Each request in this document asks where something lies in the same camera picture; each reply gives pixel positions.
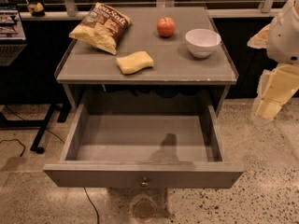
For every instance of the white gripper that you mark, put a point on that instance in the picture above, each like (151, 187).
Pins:
(284, 39)

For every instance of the yellow sponge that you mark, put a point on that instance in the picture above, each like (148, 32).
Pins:
(134, 62)

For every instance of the metal drawer knob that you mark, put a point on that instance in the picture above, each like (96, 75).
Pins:
(144, 183)

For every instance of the open grey top drawer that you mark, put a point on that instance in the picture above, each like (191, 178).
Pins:
(118, 138)

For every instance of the white bowl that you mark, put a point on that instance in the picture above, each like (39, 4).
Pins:
(202, 43)

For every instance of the red apple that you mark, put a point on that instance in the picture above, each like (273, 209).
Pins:
(166, 27)

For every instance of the sea salt chip bag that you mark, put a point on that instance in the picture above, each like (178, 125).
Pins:
(102, 28)

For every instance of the small object on ledge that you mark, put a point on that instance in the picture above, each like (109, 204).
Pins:
(36, 9)

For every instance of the dark side desk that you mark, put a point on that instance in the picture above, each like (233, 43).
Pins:
(30, 52)

